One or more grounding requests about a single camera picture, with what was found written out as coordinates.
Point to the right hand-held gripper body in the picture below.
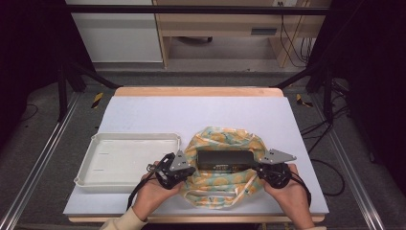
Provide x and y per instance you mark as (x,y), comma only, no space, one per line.
(276,174)

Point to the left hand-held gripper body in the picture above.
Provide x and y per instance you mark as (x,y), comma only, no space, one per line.
(174,171)

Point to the black rectangular box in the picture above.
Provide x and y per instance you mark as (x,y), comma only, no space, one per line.
(225,159)

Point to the white plastic tray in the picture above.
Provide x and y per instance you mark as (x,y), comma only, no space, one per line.
(124,159)

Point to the person's right hand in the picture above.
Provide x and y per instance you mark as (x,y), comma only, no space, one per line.
(288,199)

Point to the person's left hand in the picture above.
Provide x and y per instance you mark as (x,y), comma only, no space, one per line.
(153,195)

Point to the white table mat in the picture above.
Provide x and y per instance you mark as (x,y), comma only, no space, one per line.
(204,111)

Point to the yellow tool right of table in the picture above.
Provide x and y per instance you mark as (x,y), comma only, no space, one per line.
(302,101)

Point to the yellow tool of table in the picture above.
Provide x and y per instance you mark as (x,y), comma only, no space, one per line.
(302,101)
(97,99)

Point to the wooden table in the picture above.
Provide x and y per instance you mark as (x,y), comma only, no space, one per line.
(198,91)

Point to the black metal stand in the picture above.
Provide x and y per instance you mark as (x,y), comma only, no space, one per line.
(328,96)
(62,92)

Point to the yellow tool left of table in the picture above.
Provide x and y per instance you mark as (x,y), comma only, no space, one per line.
(97,99)

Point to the black curtain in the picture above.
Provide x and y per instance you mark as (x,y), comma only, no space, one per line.
(370,80)
(28,57)

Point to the white cabinet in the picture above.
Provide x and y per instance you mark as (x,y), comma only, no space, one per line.
(118,38)

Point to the wooden desk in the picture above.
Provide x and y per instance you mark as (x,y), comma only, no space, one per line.
(223,24)

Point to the aluminium floor rail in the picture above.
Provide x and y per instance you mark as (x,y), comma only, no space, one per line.
(38,166)
(354,179)

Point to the black horizontal frame bar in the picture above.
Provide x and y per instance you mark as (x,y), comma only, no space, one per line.
(198,10)

